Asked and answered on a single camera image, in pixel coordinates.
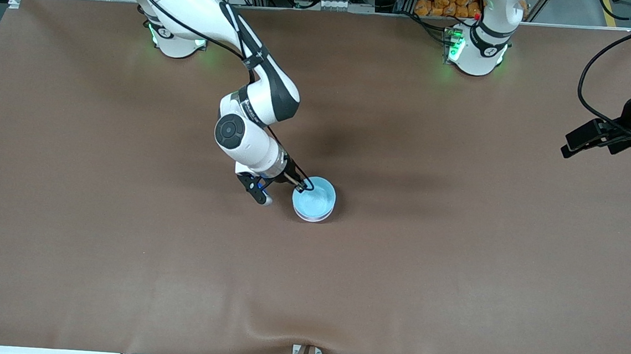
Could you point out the blue plastic bowl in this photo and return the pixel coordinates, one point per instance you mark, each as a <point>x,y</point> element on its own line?
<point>314,196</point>

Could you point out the brown table cloth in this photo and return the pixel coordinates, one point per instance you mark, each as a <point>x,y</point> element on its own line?
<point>396,288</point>

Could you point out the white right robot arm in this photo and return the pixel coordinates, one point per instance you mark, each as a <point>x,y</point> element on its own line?
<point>194,2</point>

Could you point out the white power strip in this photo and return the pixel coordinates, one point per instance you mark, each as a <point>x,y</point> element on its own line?
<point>336,4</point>

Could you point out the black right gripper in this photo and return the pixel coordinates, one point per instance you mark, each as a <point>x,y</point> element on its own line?
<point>292,174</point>

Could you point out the base electronics box green light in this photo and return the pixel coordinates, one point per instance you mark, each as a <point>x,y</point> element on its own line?
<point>453,45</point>

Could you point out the pile of orange objects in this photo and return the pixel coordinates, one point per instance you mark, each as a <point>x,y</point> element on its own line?
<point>450,2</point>

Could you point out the white plastic bowl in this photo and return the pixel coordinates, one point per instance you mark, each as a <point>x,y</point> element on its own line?
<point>313,220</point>

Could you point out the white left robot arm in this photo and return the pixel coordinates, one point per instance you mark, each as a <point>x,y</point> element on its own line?
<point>483,44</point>

